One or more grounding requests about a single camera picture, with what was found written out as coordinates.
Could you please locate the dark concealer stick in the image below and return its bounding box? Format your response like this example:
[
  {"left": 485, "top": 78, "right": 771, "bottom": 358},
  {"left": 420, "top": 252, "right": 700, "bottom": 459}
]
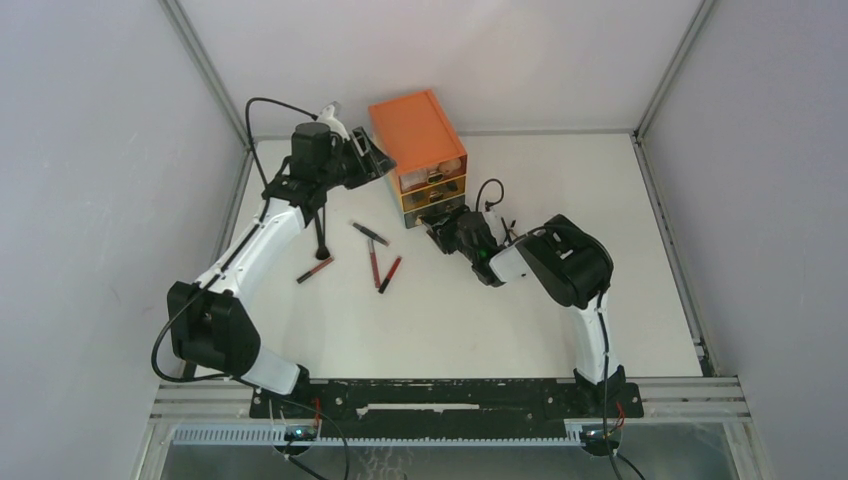
[{"left": 351, "top": 222, "right": 390, "bottom": 246}]

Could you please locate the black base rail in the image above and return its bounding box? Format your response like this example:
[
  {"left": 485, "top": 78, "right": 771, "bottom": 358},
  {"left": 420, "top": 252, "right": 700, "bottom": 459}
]
[{"left": 249, "top": 378, "right": 645, "bottom": 442}]

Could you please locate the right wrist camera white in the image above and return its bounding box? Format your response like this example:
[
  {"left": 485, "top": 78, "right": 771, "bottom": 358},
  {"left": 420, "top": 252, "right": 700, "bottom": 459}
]
[{"left": 483, "top": 209, "right": 506, "bottom": 237}]

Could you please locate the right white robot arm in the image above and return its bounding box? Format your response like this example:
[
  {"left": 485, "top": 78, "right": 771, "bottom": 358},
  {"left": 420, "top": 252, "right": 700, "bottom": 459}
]
[{"left": 420, "top": 206, "right": 626, "bottom": 416}]

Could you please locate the orange three-drawer organizer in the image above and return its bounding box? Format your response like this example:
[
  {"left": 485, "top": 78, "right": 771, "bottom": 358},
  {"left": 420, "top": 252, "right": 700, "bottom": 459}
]
[{"left": 368, "top": 89, "right": 468, "bottom": 224}]

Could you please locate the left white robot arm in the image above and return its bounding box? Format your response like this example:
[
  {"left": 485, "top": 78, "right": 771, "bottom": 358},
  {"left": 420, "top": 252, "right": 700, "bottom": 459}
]
[{"left": 164, "top": 121, "right": 396, "bottom": 417}]

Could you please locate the clear drawer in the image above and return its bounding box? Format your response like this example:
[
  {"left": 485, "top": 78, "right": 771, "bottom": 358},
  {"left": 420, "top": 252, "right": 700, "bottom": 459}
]
[
  {"left": 400, "top": 176, "right": 466, "bottom": 213},
  {"left": 432, "top": 195, "right": 466, "bottom": 214},
  {"left": 398, "top": 156, "right": 467, "bottom": 193},
  {"left": 403, "top": 207, "right": 437, "bottom": 229}
]

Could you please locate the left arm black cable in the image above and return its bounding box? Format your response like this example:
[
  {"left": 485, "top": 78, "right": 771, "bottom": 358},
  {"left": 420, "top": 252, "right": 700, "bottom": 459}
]
[{"left": 150, "top": 97, "right": 350, "bottom": 480}]

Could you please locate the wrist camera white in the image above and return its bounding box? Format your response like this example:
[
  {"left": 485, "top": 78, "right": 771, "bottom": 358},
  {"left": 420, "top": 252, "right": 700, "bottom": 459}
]
[
  {"left": 483, "top": 209, "right": 506, "bottom": 237},
  {"left": 316, "top": 101, "right": 350, "bottom": 140}
]

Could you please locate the black thin brush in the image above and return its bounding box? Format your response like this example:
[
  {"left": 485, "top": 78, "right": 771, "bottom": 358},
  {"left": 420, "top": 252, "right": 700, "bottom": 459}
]
[{"left": 502, "top": 219, "right": 516, "bottom": 241}]

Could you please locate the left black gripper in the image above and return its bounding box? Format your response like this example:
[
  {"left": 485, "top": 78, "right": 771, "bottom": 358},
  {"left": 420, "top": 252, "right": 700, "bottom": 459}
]
[{"left": 318, "top": 128, "right": 396, "bottom": 191}]

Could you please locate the pink lip gloss tube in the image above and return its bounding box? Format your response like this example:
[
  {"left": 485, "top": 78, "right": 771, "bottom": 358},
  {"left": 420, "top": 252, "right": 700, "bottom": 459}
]
[{"left": 368, "top": 239, "right": 382, "bottom": 289}]

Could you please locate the black powder brush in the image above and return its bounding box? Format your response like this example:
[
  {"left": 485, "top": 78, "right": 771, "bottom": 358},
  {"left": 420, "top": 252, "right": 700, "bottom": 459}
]
[{"left": 314, "top": 206, "right": 330, "bottom": 261}]

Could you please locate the clear top drawer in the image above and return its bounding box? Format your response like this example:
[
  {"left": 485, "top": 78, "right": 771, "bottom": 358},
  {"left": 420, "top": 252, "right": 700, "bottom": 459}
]
[{"left": 398, "top": 156, "right": 467, "bottom": 193}]

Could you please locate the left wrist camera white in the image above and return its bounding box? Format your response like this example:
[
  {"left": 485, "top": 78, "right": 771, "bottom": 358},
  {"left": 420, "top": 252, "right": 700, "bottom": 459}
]
[{"left": 316, "top": 101, "right": 350, "bottom": 140}]

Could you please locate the red lipstick black cap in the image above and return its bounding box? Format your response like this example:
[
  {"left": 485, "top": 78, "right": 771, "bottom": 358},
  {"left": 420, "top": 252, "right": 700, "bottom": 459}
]
[{"left": 378, "top": 256, "right": 403, "bottom": 294}]

